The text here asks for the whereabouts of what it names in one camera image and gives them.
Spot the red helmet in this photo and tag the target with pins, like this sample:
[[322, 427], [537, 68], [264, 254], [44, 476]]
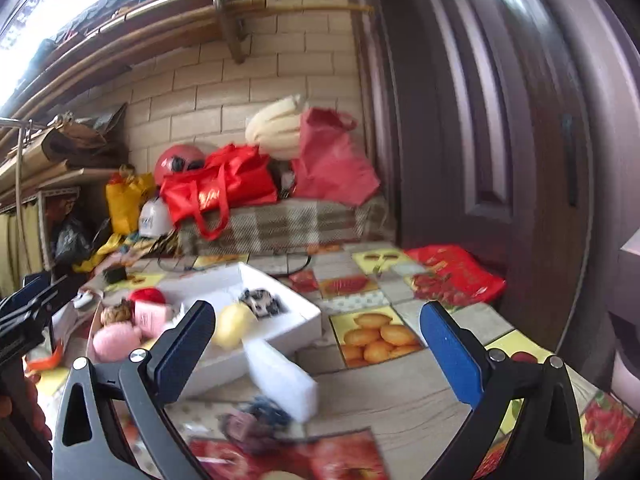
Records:
[[172, 160]]

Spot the person's left hand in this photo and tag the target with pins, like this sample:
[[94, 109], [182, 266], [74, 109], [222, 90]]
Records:
[[35, 410]]

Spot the bundle of wooden poles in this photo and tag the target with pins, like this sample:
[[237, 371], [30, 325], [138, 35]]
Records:
[[150, 25]]

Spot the brown cardboard pieces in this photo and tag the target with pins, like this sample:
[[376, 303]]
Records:
[[75, 140]]

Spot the black white patterned cloth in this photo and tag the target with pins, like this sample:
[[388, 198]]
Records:
[[260, 302]]

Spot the dark blue cloth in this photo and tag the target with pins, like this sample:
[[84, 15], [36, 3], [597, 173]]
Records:
[[267, 410]]

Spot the bright red tote bag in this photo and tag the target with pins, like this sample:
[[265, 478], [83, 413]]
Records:
[[215, 185]]

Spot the white cardboard box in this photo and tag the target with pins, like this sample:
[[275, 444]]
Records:
[[215, 280]]

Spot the brown plush toy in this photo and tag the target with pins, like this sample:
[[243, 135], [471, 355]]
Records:
[[116, 314]]

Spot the plaid sofa cover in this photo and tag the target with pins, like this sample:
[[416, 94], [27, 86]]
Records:
[[280, 225]]

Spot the orange wrapper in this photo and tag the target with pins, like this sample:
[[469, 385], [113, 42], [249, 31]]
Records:
[[45, 360]]

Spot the cream striped bag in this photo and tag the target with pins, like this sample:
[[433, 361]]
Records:
[[275, 130]]

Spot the metal wall bracket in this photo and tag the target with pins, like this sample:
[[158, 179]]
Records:
[[230, 10]]

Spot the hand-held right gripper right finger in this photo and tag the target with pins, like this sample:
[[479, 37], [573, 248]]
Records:
[[450, 352]]

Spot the pink plush toy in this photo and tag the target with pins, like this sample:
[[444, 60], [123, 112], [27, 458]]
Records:
[[115, 342]]

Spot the crumpled red plastic bag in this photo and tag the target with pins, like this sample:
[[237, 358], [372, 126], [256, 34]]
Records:
[[335, 165]]

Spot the pink small box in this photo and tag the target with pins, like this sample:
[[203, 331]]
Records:
[[152, 317]]

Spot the yellow curtain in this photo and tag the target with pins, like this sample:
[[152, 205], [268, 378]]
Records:
[[20, 245]]

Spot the red plush strawberry toy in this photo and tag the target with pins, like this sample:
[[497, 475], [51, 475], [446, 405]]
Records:
[[147, 295]]

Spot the small black box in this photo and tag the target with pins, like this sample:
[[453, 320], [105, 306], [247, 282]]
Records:
[[115, 274]]

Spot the black plastic bag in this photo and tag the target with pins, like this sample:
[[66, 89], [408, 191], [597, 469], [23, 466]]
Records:
[[72, 242]]

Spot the red printed plastic bag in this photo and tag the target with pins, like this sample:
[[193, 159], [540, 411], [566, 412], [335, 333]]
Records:
[[450, 270]]

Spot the yellow green scouring sponge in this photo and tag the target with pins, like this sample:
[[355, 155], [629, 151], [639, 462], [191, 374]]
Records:
[[232, 325]]

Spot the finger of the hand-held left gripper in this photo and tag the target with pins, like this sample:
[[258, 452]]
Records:
[[25, 330], [35, 292]]

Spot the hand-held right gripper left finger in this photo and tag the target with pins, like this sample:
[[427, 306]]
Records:
[[180, 355]]

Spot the white foam block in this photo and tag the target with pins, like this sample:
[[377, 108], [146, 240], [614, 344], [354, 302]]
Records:
[[280, 380]]

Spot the yellow bag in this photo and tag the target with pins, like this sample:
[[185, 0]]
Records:
[[122, 205]]

